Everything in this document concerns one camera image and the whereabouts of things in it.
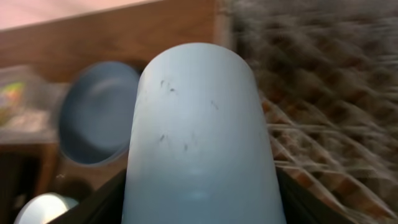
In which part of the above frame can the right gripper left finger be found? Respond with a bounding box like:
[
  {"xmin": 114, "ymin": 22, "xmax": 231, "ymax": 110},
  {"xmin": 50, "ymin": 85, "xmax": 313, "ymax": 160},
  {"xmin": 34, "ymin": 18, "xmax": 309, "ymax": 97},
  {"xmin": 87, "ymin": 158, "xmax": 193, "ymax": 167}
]
[{"xmin": 50, "ymin": 169, "xmax": 126, "ymax": 224}]

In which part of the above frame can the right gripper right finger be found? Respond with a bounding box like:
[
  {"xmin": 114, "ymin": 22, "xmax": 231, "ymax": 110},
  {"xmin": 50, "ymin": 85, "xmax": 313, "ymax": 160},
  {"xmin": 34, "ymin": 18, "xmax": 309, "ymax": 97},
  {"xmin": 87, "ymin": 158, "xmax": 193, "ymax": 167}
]
[{"xmin": 276, "ymin": 168, "xmax": 354, "ymax": 224}]

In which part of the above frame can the light blue cup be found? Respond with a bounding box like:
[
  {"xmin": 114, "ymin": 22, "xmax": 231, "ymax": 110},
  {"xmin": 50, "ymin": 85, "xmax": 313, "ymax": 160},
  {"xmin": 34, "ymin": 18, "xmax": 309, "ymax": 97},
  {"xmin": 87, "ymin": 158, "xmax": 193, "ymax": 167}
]
[{"xmin": 122, "ymin": 43, "xmax": 285, "ymax": 224}]

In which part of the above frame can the green orange snack wrapper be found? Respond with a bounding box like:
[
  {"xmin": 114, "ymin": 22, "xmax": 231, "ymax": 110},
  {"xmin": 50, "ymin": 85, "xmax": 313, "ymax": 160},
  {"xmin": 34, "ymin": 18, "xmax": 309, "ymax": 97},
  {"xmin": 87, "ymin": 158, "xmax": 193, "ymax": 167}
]
[{"xmin": 1, "ymin": 82, "xmax": 25, "ymax": 126}]

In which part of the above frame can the grey dishwasher rack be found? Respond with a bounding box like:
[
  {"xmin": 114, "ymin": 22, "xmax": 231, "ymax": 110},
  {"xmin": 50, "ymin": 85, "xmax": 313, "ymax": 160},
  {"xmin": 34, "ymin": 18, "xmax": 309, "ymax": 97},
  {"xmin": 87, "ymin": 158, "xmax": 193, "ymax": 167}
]
[{"xmin": 215, "ymin": 1, "xmax": 397, "ymax": 224}]

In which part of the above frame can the dark brown serving tray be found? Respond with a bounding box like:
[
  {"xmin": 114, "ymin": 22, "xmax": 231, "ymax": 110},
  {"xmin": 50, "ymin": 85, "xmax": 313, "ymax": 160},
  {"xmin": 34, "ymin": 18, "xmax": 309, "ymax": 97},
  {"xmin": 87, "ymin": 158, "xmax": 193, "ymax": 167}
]
[{"xmin": 34, "ymin": 144, "xmax": 128, "ymax": 199}]

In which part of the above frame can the light blue small bowl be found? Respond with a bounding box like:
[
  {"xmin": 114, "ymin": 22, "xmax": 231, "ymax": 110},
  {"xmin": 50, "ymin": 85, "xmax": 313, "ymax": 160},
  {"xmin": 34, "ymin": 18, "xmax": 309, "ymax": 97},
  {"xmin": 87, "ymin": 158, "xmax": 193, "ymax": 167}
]
[{"xmin": 14, "ymin": 192, "xmax": 79, "ymax": 224}]

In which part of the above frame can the dark blue plate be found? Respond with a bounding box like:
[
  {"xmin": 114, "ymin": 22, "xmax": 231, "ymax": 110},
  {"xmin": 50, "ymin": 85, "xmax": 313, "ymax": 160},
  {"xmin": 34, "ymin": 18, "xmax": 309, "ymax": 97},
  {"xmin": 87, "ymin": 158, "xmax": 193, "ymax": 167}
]
[{"xmin": 58, "ymin": 61, "xmax": 141, "ymax": 166}]

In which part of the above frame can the clear plastic bin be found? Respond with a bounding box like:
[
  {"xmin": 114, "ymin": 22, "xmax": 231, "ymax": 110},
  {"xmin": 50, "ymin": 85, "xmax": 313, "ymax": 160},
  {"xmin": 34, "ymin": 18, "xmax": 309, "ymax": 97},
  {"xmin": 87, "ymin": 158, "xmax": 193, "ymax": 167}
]
[{"xmin": 1, "ymin": 65, "xmax": 70, "ymax": 144}]

